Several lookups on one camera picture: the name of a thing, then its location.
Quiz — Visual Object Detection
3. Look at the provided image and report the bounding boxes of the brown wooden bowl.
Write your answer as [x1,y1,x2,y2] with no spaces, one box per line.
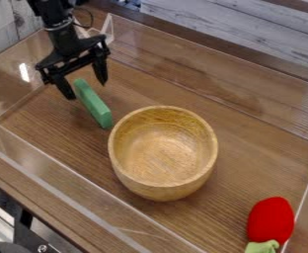
[108,106,219,202]

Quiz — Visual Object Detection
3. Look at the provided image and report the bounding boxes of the clear acrylic corner bracket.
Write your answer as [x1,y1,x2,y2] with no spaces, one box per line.
[74,14,114,44]

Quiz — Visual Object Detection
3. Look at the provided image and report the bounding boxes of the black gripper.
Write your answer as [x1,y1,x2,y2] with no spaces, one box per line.
[36,21,110,100]

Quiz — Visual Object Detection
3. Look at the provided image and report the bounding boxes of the green rectangular block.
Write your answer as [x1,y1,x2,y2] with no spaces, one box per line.
[73,79,113,128]

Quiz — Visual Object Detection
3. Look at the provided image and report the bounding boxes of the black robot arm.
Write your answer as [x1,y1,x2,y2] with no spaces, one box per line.
[26,0,110,100]

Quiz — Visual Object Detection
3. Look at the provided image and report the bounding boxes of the red plush strawberry toy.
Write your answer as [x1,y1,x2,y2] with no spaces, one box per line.
[244,197,295,253]

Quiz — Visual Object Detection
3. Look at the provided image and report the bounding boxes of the clear acrylic tray walls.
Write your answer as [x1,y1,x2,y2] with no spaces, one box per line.
[0,17,308,253]

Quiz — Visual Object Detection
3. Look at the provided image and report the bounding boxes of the black metal table leg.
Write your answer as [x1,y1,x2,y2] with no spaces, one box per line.
[13,210,60,253]

